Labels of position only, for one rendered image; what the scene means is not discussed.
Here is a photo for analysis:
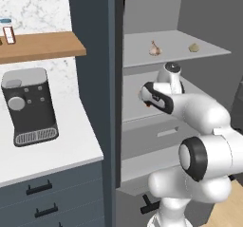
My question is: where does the pinkish garlic bulb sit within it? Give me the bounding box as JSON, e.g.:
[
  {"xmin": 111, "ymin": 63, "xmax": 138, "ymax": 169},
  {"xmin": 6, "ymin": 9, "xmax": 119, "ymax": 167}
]
[{"xmin": 148, "ymin": 40, "xmax": 163, "ymax": 57}]

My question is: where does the beige garlic bulb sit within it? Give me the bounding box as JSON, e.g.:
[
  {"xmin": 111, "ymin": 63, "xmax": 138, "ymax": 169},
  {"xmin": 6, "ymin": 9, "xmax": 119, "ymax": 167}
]
[{"xmin": 188, "ymin": 43, "xmax": 200, "ymax": 53}]

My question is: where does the grey fridge shelf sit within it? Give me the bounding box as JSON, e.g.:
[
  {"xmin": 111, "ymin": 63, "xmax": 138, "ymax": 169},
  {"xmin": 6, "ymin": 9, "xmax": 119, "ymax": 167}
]
[
  {"xmin": 121, "ymin": 70, "xmax": 203, "ymax": 123},
  {"xmin": 122, "ymin": 29, "xmax": 233, "ymax": 69}
]

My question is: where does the dark blue fridge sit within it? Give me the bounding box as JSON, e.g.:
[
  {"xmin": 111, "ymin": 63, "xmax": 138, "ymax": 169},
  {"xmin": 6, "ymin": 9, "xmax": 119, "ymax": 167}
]
[{"xmin": 66, "ymin": 0, "xmax": 243, "ymax": 227}]

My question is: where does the grey fridge drawer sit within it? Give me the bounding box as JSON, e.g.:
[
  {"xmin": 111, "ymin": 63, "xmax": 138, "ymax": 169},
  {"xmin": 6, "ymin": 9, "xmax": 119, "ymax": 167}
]
[{"xmin": 121, "ymin": 116, "xmax": 203, "ymax": 161}]

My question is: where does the dark blue drawer front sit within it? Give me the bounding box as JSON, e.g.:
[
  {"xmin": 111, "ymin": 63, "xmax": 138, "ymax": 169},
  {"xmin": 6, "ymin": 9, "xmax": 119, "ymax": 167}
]
[
  {"xmin": 0, "ymin": 186, "xmax": 105, "ymax": 227},
  {"xmin": 0, "ymin": 161, "xmax": 104, "ymax": 210}
]

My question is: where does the black coffee machine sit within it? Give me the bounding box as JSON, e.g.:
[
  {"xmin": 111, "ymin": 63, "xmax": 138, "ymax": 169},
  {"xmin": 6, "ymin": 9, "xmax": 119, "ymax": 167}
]
[{"xmin": 0, "ymin": 66, "xmax": 60, "ymax": 148}]

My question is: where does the dark fridge door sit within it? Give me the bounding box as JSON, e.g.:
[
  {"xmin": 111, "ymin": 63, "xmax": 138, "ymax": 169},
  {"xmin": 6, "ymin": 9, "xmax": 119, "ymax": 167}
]
[{"xmin": 230, "ymin": 80, "xmax": 243, "ymax": 131}]

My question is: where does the white shaker with blue lid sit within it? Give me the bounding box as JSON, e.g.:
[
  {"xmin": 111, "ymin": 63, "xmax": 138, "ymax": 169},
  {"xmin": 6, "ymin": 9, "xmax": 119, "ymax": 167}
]
[{"xmin": 0, "ymin": 17, "xmax": 17, "ymax": 46}]

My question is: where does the wooden wall shelf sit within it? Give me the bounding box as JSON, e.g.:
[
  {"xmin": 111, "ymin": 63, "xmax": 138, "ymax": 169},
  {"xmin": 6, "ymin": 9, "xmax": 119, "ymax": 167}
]
[{"xmin": 0, "ymin": 30, "xmax": 87, "ymax": 66}]

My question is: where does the black fridge drawer handle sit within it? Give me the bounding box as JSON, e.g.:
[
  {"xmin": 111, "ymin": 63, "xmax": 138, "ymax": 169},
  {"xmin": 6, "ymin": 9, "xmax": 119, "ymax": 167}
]
[{"xmin": 140, "ymin": 194, "xmax": 161, "ymax": 216}]

